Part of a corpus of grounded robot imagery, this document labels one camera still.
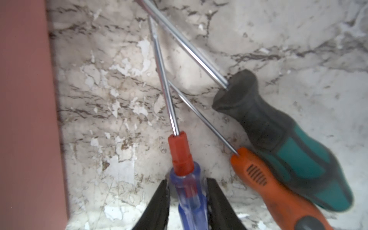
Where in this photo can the purple clear screwdriver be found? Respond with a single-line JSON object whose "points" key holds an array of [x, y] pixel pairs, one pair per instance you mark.
{"points": [[186, 173]]}

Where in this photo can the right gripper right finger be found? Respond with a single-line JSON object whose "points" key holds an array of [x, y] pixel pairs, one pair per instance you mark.
{"points": [[221, 215]]}

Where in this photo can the pink plastic storage box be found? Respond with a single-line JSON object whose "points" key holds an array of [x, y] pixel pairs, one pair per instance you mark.
{"points": [[32, 183]]}

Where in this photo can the orange grey screwdriver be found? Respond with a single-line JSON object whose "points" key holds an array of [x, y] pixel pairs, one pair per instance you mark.
{"points": [[289, 210]]}

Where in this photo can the large green black screwdriver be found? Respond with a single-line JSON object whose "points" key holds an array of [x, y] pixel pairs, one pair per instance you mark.
{"points": [[301, 163]]}

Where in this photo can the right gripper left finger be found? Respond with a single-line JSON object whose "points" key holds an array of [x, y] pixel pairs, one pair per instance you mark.
{"points": [[156, 214]]}

